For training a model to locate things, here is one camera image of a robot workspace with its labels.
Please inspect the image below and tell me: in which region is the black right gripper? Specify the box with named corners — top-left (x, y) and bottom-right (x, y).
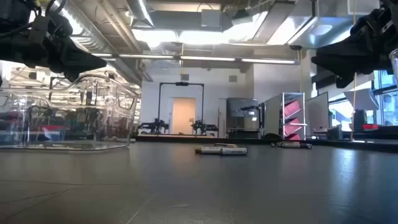
top-left (311, 0), bottom-right (398, 90)

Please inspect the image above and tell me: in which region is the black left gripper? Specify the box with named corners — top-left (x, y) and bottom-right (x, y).
top-left (0, 14), bottom-right (108, 83)

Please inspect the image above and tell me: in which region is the whiteboard panel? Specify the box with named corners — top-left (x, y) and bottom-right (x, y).
top-left (305, 91), bottom-right (330, 137)

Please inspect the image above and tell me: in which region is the ceiling light tube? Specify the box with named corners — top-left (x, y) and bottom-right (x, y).
top-left (118, 54), bottom-right (175, 60)
top-left (180, 55), bottom-right (236, 62)
top-left (241, 58), bottom-right (296, 65)

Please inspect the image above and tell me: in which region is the white shelf rack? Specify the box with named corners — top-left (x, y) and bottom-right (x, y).
top-left (263, 91), bottom-right (307, 141)

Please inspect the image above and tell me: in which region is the dark cabinet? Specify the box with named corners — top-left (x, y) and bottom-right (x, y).
top-left (226, 97), bottom-right (260, 139)

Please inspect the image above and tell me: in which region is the orange door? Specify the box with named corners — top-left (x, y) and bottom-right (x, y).
top-left (172, 98), bottom-right (197, 135)

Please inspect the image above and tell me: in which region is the grey ceiling box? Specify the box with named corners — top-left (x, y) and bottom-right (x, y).
top-left (200, 9), bottom-right (223, 30)

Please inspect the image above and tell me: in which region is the black table mat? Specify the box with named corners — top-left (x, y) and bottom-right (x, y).
top-left (0, 141), bottom-right (398, 224)

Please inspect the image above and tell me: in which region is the silver round air duct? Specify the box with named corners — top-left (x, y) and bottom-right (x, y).
top-left (58, 0), bottom-right (144, 54)

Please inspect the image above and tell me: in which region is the silver rectangular air duct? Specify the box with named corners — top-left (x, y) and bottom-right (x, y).
top-left (251, 0), bottom-right (385, 50)

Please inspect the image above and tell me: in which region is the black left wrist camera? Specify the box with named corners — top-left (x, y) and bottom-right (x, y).
top-left (0, 0), bottom-right (34, 27)

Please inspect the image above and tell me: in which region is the black gantry frame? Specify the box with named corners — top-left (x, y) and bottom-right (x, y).
top-left (158, 82), bottom-right (205, 135)

